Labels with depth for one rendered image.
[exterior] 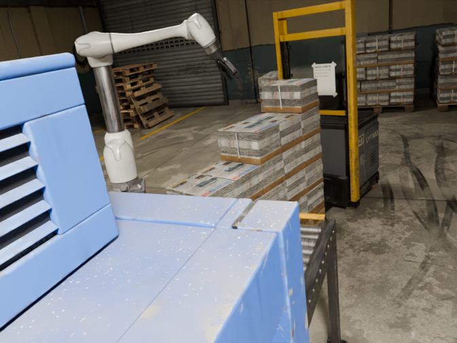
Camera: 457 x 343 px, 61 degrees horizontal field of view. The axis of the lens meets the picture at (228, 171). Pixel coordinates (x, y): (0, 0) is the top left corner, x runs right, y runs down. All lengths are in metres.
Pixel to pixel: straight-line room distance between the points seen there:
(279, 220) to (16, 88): 0.28
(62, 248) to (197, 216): 0.15
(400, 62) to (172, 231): 7.02
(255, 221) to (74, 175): 0.19
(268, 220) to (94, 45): 1.79
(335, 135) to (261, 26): 5.93
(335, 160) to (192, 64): 6.86
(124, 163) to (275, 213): 1.75
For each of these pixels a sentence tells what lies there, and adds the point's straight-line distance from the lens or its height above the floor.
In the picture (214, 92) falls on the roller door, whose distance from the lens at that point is 10.05.
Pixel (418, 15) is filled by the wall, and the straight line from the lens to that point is 8.96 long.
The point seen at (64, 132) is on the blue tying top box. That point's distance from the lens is 0.40.
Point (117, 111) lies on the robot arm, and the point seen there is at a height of 1.41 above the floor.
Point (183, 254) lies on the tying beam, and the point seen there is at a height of 1.55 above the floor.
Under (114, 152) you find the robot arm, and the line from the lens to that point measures 2.15.
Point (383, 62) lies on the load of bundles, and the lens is 7.39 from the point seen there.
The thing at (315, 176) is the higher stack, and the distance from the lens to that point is 3.46.
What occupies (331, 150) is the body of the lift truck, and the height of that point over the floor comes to 0.52.
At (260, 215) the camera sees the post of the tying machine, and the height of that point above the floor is 1.55.
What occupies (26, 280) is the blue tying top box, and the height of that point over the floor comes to 1.57.
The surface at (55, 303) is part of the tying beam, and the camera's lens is 0.39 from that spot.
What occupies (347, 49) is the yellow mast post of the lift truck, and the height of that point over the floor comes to 1.48.
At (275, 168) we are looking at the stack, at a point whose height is 0.74.
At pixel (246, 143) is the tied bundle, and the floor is 0.99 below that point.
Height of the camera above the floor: 1.75
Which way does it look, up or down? 20 degrees down
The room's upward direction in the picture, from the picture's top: 8 degrees counter-clockwise
